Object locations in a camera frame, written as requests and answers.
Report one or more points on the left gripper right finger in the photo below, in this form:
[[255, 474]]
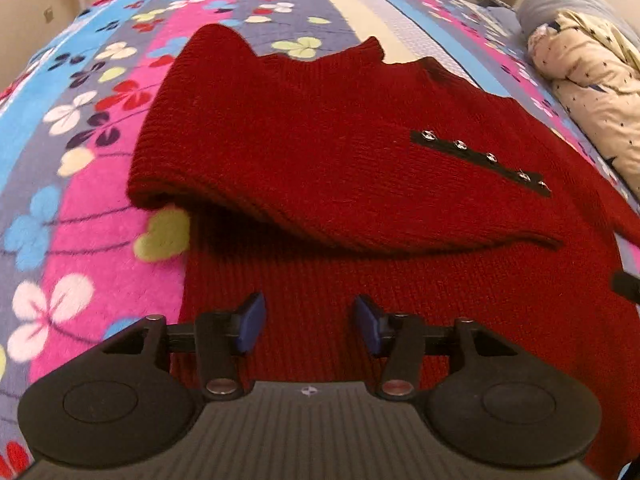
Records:
[[402, 340]]

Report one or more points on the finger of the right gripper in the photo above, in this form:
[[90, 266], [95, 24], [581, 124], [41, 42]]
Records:
[[626, 285]]

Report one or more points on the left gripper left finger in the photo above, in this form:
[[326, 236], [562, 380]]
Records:
[[216, 340]]

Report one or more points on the red knit sweater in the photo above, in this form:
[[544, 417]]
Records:
[[316, 182]]

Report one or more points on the floral fleece bed blanket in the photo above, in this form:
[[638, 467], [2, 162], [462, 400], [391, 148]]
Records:
[[78, 262]]

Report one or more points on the cream star-print duvet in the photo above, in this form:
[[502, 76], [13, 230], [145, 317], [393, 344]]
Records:
[[593, 69]]

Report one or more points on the grey pillow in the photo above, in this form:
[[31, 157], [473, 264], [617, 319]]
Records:
[[533, 13]]

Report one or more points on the wall power socket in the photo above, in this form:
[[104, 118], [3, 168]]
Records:
[[48, 15]]

